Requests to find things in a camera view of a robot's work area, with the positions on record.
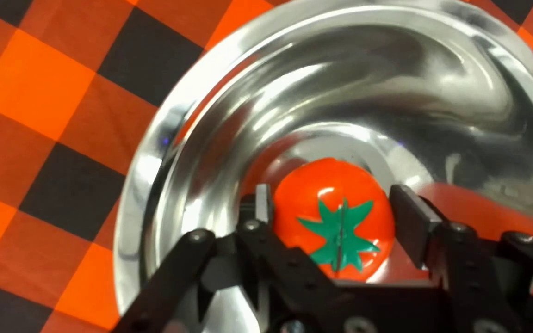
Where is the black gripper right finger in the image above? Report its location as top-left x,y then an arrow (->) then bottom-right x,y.
388,181 -> 533,333

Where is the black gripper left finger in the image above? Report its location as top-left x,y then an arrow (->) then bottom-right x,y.
112,183 -> 345,333

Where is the red black checkered tablecloth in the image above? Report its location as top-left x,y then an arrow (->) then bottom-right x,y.
0,0 -> 533,333

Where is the red toy tomato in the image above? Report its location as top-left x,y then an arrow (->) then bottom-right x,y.
273,157 -> 399,285

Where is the silver metal bowl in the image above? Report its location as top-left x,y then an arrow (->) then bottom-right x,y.
114,0 -> 533,333

